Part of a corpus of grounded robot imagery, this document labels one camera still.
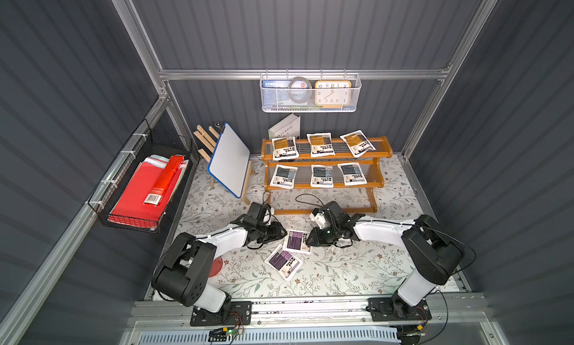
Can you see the black wire wall basket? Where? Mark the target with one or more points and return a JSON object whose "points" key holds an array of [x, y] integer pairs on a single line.
{"points": [[149, 141]]}

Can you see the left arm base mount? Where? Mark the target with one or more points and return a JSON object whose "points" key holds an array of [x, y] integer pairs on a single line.
{"points": [[232, 313]]}

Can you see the orange wooden two-tier shelf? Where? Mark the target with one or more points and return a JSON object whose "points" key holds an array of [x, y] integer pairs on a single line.
{"points": [[292, 165]]}

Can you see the blue coffee bag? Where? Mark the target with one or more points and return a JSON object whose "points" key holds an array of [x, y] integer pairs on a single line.
{"points": [[352, 174], [322, 177], [284, 177]]}

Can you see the blue white box in basket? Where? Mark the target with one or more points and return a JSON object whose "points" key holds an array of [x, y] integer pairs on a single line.
{"points": [[275, 89]]}

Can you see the purple coffee bag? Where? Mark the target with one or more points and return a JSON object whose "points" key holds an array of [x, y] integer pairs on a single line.
{"points": [[284, 262], [295, 241]]}

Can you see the yellow square analog clock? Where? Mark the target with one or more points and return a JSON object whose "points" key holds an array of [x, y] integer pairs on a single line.
{"points": [[333, 94]]}

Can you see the red long box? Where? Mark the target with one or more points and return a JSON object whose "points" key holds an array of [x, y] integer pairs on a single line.
{"points": [[159, 188]]}

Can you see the round clear tape roll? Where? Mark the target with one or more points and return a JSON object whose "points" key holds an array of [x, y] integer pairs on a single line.
{"points": [[298, 90]]}

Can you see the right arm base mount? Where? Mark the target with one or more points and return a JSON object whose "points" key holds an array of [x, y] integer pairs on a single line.
{"points": [[393, 308]]}

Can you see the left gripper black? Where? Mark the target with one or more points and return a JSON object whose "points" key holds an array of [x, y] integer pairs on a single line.
{"points": [[271, 231]]}

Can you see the red round object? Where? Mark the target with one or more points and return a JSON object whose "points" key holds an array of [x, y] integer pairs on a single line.
{"points": [[216, 267]]}

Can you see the yellow coffee bag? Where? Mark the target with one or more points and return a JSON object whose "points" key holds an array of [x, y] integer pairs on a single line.
{"points": [[284, 148], [357, 143], [321, 144]]}

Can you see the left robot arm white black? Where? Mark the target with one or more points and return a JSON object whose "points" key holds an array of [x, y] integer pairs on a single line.
{"points": [[183, 271]]}

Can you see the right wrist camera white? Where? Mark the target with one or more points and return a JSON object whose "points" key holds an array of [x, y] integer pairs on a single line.
{"points": [[319, 218]]}

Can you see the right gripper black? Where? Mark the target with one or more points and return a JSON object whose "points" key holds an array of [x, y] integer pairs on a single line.
{"points": [[320, 233]]}

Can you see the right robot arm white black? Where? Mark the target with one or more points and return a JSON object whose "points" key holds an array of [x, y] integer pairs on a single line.
{"points": [[435, 254]]}

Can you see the blue framed whiteboard easel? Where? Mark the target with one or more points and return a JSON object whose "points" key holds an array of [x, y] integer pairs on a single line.
{"points": [[228, 157]]}

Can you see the small circuit board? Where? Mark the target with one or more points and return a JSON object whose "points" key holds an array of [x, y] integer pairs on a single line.
{"points": [[225, 334]]}

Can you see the red folders stack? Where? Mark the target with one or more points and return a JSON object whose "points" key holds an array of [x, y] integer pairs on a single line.
{"points": [[130, 210]]}

